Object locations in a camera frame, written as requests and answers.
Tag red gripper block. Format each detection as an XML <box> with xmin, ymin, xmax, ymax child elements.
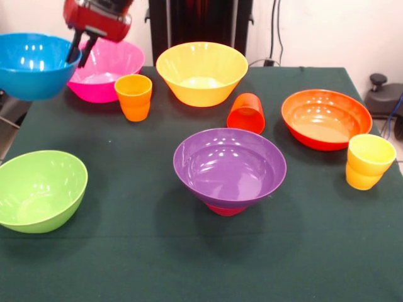
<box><xmin>62</xmin><ymin>0</ymin><xmax>133</xmax><ymax>69</ymax></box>

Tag blue bowl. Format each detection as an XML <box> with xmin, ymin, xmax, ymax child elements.
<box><xmin>0</xmin><ymin>33</ymin><xmax>83</xmax><ymax>102</ymax></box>

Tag red-orange cup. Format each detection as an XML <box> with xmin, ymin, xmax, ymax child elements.
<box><xmin>226</xmin><ymin>92</ymin><xmax>266</xmax><ymax>135</ymax></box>

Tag purple bowl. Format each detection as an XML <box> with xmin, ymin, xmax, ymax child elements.
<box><xmin>173</xmin><ymin>128</ymin><xmax>288</xmax><ymax>209</ymax></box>

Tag small crimson bowl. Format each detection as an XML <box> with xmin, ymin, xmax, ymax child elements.
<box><xmin>205</xmin><ymin>203</ymin><xmax>248</xmax><ymax>217</ymax></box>

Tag large pink bowl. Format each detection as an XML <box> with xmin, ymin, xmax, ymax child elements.
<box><xmin>66</xmin><ymin>39</ymin><xmax>146</xmax><ymax>104</ymax></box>

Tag orange cup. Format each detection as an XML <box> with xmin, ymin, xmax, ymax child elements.
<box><xmin>113</xmin><ymin>74</ymin><xmax>154</xmax><ymax>123</ymax></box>

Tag large yellow-orange bowl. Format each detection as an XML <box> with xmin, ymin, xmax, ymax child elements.
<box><xmin>155</xmin><ymin>42</ymin><xmax>249</xmax><ymax>108</ymax></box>

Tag green bowl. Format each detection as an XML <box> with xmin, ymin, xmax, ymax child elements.
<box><xmin>0</xmin><ymin>150</ymin><xmax>89</xmax><ymax>235</ymax></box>

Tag shallow red-orange bowl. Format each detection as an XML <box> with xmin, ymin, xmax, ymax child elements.
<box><xmin>281</xmin><ymin>89</ymin><xmax>373</xmax><ymax>152</ymax></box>

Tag dark green tablecloth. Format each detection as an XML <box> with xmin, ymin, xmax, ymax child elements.
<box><xmin>0</xmin><ymin>65</ymin><xmax>403</xmax><ymax>302</ymax></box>

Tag yellow cup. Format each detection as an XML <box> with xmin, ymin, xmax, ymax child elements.
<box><xmin>345</xmin><ymin>133</ymin><xmax>397</xmax><ymax>191</ymax></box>

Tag black hanging cables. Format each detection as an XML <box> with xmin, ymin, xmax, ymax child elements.
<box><xmin>266</xmin><ymin>0</ymin><xmax>286</xmax><ymax>67</ymax></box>

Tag blue cable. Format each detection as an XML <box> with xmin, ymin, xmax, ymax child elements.
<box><xmin>385</xmin><ymin>94</ymin><xmax>403</xmax><ymax>139</ymax></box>

